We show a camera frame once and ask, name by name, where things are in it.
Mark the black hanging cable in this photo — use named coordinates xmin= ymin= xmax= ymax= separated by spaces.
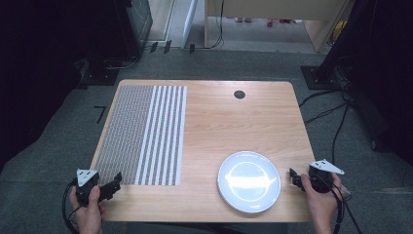
xmin=207 ymin=0 xmax=226 ymax=51

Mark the white round plate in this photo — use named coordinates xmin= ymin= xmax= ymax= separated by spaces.
xmin=216 ymin=150 xmax=282 ymax=215

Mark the person's left hand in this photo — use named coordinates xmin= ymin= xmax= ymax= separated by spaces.
xmin=68 ymin=184 xmax=107 ymax=234

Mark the dark cabinet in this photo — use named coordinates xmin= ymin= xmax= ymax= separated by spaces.
xmin=113 ymin=0 xmax=154 ymax=60

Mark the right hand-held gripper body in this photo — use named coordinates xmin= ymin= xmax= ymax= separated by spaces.
xmin=307 ymin=158 xmax=346 ymax=195

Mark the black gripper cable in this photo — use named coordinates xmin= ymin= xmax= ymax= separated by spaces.
xmin=319 ymin=181 xmax=364 ymax=234
xmin=60 ymin=179 xmax=81 ymax=234

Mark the white upright panel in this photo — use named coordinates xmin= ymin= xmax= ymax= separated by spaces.
xmin=180 ymin=0 xmax=200 ymax=50

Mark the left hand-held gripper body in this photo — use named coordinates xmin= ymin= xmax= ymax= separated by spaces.
xmin=75 ymin=168 xmax=113 ymax=208

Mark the black stand base plate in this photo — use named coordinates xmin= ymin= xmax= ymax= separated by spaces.
xmin=76 ymin=58 xmax=122 ymax=91
xmin=300 ymin=64 xmax=350 ymax=91

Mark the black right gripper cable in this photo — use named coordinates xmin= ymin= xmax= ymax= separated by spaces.
xmin=319 ymin=181 xmax=364 ymax=234

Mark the grey striped placemat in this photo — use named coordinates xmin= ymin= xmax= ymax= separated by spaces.
xmin=93 ymin=84 xmax=189 ymax=187

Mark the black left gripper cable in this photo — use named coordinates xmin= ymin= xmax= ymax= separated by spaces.
xmin=60 ymin=179 xmax=81 ymax=234

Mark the black floor cable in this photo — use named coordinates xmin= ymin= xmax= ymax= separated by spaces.
xmin=304 ymin=101 xmax=352 ymax=165
xmin=298 ymin=89 xmax=345 ymax=108

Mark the person's right hand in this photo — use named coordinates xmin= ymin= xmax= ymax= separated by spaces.
xmin=299 ymin=173 xmax=343 ymax=234

